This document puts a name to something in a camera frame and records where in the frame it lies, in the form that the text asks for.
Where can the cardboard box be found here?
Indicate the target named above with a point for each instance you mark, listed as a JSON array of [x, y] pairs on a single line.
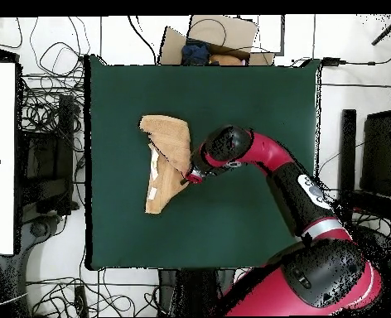
[[235, 33]]

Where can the dark blue garment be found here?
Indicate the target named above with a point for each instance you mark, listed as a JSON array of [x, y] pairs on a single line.
[[195, 53]]

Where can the black power strip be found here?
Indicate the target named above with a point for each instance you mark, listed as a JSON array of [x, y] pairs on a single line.
[[81, 299]]

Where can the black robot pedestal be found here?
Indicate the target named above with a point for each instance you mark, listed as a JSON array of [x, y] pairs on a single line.
[[195, 291]]

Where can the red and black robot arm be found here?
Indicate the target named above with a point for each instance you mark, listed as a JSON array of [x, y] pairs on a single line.
[[271, 152]]

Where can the black computer tower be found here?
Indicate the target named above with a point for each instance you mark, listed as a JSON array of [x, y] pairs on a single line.
[[49, 165]]

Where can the black upright bar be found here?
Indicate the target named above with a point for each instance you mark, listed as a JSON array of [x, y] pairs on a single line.
[[347, 149]]

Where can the peach terry towel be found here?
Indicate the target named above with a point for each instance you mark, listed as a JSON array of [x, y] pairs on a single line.
[[169, 139]]

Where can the black power adapter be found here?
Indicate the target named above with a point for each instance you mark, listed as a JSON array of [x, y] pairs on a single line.
[[331, 61]]

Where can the orange cloth item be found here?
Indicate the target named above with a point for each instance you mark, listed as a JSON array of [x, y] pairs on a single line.
[[225, 60]]

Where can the dark green table cloth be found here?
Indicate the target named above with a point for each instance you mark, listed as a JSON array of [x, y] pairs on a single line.
[[132, 232]]

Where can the black monitor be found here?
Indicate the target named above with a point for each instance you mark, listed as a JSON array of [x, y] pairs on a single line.
[[379, 155]]

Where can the black rod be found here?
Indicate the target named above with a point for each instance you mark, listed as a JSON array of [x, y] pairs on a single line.
[[389, 29]]

